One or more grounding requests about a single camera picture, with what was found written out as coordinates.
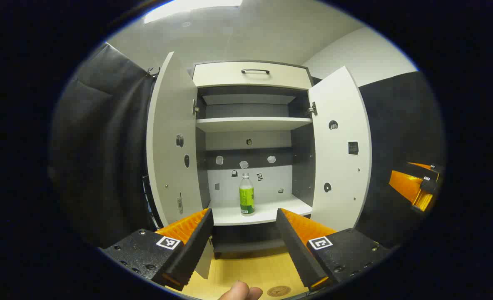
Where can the black spring clip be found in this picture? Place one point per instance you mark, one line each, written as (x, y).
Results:
(157, 73)
(150, 72)

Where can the round brown coaster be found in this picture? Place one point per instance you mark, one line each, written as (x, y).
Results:
(279, 291)

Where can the white cabinet door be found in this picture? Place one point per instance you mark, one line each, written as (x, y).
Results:
(338, 166)
(171, 116)

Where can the black backdrop cloth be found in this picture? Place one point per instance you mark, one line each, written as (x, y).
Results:
(105, 146)

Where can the white cabinet shelf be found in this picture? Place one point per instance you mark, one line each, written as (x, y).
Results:
(230, 214)
(250, 124)

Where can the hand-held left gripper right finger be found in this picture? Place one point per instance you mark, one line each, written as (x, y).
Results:
(292, 246)

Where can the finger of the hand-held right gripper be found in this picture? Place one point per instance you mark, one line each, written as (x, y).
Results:
(404, 185)
(427, 171)

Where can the metal door hinge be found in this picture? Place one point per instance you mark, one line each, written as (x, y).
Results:
(312, 109)
(195, 107)

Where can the green label plastic bottle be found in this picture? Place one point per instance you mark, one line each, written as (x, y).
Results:
(247, 200)

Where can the white cabinet drawer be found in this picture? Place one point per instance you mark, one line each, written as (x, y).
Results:
(230, 77)

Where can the ceiling light panel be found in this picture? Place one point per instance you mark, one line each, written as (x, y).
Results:
(180, 8)

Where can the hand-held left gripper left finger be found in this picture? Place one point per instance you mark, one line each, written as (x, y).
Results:
(196, 246)

